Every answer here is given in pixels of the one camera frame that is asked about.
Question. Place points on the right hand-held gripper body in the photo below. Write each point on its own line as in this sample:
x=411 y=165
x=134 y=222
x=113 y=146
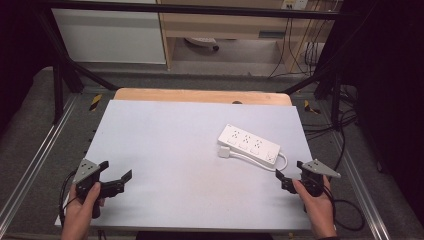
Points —
x=315 y=175

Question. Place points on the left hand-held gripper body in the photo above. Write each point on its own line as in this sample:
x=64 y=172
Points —
x=86 y=170

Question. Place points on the person's right hand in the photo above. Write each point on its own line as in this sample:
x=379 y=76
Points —
x=316 y=208

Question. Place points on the person's left hand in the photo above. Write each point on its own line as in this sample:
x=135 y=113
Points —
x=80 y=210

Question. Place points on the white power strip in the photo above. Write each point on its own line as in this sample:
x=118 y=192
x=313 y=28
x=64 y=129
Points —
x=248 y=143

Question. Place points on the white plug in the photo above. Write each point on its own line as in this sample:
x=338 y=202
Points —
x=224 y=152

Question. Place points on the black metal stand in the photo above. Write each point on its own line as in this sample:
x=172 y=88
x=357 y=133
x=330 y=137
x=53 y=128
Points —
x=333 y=86
x=58 y=86

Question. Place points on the person's dark clothing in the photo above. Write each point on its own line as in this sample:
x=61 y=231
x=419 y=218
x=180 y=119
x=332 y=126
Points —
x=203 y=236

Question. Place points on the white cabinet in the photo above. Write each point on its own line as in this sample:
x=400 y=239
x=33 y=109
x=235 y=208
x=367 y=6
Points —
x=106 y=33

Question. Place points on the grey device under desk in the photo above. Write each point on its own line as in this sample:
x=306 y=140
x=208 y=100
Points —
x=203 y=42

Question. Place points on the wooden desk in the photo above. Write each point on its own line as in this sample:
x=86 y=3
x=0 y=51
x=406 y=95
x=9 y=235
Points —
x=226 y=26

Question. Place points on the aluminium rail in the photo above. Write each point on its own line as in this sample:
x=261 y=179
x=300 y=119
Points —
x=363 y=193
x=33 y=160

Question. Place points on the white wall socket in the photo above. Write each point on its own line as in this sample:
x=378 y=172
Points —
x=295 y=4

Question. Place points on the black metal frame bar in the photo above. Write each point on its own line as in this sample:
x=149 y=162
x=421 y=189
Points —
x=186 y=8

